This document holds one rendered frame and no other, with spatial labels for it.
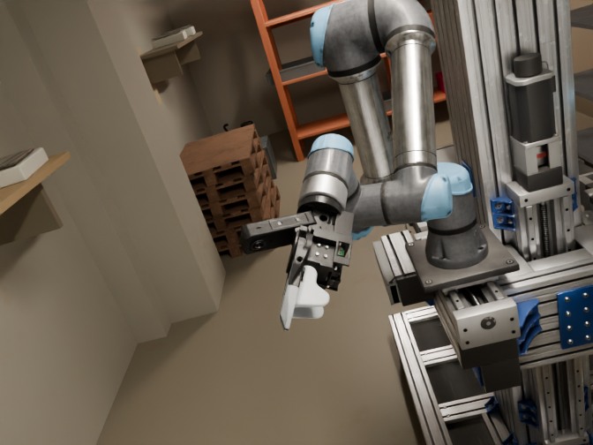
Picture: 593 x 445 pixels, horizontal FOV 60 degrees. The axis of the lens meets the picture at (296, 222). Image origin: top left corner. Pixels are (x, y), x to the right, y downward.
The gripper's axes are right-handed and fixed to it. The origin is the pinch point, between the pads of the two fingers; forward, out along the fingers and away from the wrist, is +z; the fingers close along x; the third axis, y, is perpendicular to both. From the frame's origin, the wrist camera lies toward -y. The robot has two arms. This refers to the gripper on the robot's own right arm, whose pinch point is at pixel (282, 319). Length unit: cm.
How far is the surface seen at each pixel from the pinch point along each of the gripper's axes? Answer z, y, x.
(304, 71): -450, -20, 271
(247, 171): -243, -39, 231
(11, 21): -187, -164, 107
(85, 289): -109, -107, 222
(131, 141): -181, -103, 165
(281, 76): -445, -43, 282
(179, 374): -82, -40, 246
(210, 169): -239, -67, 234
